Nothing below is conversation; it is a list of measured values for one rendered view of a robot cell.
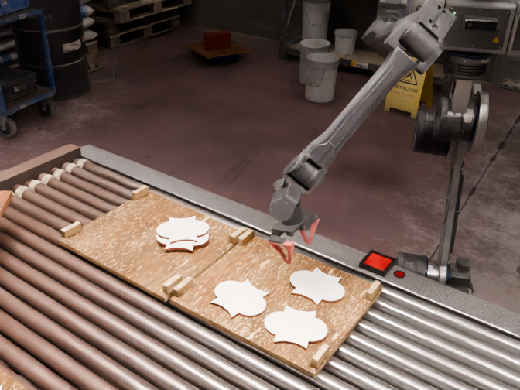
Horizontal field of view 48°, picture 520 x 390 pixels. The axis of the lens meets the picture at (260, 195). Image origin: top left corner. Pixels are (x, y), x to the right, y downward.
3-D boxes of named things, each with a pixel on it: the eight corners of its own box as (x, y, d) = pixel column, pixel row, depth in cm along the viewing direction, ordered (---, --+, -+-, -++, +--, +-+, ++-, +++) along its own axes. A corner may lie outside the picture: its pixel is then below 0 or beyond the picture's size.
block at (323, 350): (323, 350, 129) (323, 341, 128) (330, 354, 128) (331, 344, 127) (309, 367, 125) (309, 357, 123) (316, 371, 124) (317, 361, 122)
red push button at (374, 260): (371, 256, 163) (372, 252, 162) (391, 264, 160) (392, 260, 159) (362, 266, 159) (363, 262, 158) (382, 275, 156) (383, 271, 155)
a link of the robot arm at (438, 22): (471, 15, 126) (437, -16, 124) (432, 65, 126) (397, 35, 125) (401, 42, 170) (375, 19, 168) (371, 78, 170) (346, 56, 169)
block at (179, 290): (188, 283, 148) (188, 275, 146) (194, 286, 147) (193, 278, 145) (172, 296, 143) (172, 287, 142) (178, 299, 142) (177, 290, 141)
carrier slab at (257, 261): (251, 237, 168) (251, 233, 168) (382, 292, 149) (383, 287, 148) (169, 303, 143) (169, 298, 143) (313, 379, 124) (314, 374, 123)
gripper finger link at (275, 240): (310, 255, 147) (304, 224, 143) (295, 271, 142) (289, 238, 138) (288, 251, 151) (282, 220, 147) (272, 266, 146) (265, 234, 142)
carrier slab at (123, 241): (148, 194, 189) (148, 189, 188) (249, 238, 168) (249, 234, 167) (58, 244, 164) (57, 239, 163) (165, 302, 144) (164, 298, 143)
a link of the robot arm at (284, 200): (326, 174, 140) (299, 152, 138) (323, 196, 129) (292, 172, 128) (295, 206, 145) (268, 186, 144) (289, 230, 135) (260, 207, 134)
